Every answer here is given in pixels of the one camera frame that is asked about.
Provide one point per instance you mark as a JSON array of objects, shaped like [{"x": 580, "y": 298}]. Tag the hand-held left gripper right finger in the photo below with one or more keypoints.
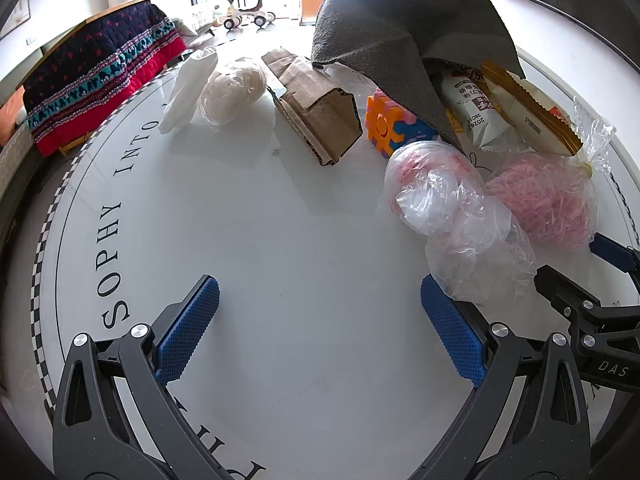
[{"x": 450, "y": 335}]

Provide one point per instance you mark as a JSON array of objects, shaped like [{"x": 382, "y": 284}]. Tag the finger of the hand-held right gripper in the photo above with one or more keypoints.
[
  {"x": 610, "y": 251},
  {"x": 555, "y": 285}
]

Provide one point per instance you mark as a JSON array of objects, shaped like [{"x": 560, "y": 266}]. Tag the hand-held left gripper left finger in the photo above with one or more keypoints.
[{"x": 187, "y": 330}]

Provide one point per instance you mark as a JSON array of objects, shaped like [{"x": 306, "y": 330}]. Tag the clear bag of pink shreds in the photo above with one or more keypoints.
[{"x": 545, "y": 200}]

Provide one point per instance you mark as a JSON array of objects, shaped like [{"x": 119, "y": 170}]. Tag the beige snack packet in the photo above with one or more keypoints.
[{"x": 540, "y": 115}]

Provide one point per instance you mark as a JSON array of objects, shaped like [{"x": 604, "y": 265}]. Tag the clear plastic bag pink print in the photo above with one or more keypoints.
[{"x": 425, "y": 175}]

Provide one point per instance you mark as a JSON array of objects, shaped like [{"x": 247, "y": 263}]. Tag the white snack packet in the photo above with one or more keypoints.
[{"x": 475, "y": 105}]

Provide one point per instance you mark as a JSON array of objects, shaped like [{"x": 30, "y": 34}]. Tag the colourful foam puzzle block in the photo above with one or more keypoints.
[{"x": 385, "y": 130}]

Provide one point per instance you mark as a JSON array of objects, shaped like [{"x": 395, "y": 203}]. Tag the white paper towel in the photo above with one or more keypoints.
[{"x": 187, "y": 85}]

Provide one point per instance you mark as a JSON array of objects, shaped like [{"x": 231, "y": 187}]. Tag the brown cardboard piece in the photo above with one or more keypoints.
[{"x": 315, "y": 110}]

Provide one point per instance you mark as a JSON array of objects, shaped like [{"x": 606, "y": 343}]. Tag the grey felt cloth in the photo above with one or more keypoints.
[{"x": 400, "y": 20}]

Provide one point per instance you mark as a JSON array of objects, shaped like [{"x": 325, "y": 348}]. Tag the grey quilted sofa pad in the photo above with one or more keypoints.
[{"x": 15, "y": 152}]

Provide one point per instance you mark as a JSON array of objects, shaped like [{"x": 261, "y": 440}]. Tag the dark patterned blanket red hem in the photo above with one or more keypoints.
[{"x": 100, "y": 60}]

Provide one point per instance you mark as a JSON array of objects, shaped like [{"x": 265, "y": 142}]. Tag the light patterned sofa cushion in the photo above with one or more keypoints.
[{"x": 185, "y": 27}]

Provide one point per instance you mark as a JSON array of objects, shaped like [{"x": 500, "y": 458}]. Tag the white ride-on toy plane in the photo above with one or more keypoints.
[{"x": 245, "y": 15}]

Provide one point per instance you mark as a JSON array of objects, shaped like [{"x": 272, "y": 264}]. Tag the wooden bench frame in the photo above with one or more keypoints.
[{"x": 75, "y": 142}]

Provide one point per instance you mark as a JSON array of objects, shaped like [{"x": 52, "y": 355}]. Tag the framed wall picture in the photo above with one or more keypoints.
[{"x": 15, "y": 12}]

